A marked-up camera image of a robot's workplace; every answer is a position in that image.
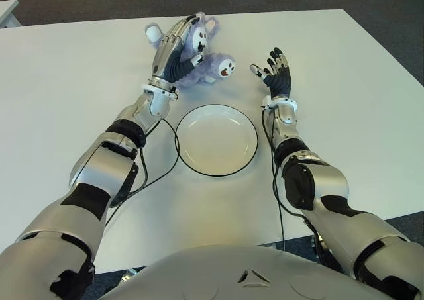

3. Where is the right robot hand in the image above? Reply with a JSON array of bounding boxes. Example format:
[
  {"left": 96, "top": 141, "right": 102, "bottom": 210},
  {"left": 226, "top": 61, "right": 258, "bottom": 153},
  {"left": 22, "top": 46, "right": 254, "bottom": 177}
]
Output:
[{"left": 248, "top": 46, "right": 293, "bottom": 99}]

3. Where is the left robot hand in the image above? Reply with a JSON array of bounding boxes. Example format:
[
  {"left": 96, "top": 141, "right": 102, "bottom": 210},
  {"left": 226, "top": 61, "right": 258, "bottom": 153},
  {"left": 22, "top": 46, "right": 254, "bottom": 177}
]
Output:
[{"left": 150, "top": 12, "right": 207, "bottom": 91}]

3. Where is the purple plush bunny doll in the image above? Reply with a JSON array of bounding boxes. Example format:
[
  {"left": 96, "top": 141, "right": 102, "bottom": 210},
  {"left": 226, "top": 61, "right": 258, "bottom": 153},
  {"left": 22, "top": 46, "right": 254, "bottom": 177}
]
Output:
[{"left": 144, "top": 12, "right": 238, "bottom": 89}]

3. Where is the white plate black rim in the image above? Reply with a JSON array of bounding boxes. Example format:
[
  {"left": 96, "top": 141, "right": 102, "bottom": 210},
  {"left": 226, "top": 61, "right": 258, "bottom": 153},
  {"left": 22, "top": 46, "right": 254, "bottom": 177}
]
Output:
[{"left": 174, "top": 103, "right": 258, "bottom": 177}]

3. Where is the grey desk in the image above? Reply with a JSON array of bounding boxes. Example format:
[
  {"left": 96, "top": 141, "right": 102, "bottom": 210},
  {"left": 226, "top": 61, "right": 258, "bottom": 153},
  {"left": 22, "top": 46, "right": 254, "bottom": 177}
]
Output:
[{"left": 0, "top": 0, "right": 23, "bottom": 29}]

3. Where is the silver robot torso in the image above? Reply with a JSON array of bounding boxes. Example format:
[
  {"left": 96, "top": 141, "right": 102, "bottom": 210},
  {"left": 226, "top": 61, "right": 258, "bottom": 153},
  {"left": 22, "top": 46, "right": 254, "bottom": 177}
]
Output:
[{"left": 102, "top": 243, "right": 362, "bottom": 300}]

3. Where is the long black left arm cable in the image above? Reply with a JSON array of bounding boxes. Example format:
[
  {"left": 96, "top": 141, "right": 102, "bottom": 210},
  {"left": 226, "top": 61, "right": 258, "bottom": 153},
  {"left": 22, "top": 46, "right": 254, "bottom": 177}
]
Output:
[{"left": 104, "top": 118, "right": 182, "bottom": 230}]

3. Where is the long black arm cable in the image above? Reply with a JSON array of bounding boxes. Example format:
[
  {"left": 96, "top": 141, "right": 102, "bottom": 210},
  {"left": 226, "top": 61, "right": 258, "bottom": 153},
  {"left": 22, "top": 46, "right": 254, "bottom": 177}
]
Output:
[
  {"left": 262, "top": 107, "right": 288, "bottom": 255},
  {"left": 104, "top": 118, "right": 182, "bottom": 230}
]

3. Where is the short black left arm cable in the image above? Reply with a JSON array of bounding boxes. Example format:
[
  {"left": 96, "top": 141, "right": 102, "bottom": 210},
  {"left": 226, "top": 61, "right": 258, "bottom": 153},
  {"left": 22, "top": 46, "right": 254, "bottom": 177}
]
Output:
[{"left": 112, "top": 146, "right": 149, "bottom": 209}]

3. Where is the short black arm cable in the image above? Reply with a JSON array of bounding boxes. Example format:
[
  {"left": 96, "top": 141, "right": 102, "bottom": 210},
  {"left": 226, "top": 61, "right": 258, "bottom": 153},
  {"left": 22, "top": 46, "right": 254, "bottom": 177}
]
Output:
[
  {"left": 271, "top": 154, "right": 312, "bottom": 220},
  {"left": 112, "top": 146, "right": 149, "bottom": 209}
]

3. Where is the short black right arm cable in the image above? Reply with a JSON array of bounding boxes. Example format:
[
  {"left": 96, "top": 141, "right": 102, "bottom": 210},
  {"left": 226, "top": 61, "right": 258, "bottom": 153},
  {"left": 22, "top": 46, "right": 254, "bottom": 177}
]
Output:
[{"left": 271, "top": 154, "right": 312, "bottom": 220}]

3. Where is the long black right arm cable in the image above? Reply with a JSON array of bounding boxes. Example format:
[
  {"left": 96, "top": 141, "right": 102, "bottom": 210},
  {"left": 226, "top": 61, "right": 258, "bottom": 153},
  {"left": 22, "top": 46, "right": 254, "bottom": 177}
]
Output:
[{"left": 262, "top": 107, "right": 288, "bottom": 255}]

